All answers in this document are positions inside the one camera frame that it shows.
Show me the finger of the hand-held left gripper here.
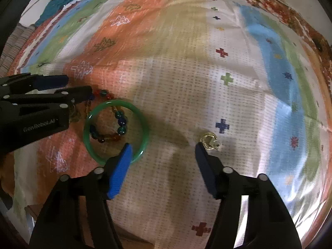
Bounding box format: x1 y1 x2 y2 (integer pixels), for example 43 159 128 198
0 74 69 96
0 85 93 109

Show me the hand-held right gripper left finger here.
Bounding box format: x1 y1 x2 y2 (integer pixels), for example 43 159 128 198
28 143 134 249

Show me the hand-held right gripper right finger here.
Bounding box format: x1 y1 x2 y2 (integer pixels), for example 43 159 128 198
194 143 303 249

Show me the small gold ring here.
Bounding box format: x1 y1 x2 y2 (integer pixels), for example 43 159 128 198
198 132 223 151

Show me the multicolour bead bracelet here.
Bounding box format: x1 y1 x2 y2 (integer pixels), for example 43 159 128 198
70 89 129 144

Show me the green jade bangle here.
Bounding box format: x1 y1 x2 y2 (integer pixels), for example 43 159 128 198
83 100 150 165

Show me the grey striped cushion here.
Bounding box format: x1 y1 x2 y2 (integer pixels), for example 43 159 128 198
0 24 35 78

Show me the striped colourful cloth mat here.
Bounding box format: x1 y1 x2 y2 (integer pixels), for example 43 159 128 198
8 0 332 242

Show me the floral orange blanket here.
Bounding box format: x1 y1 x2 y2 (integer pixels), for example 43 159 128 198
5 0 332 249

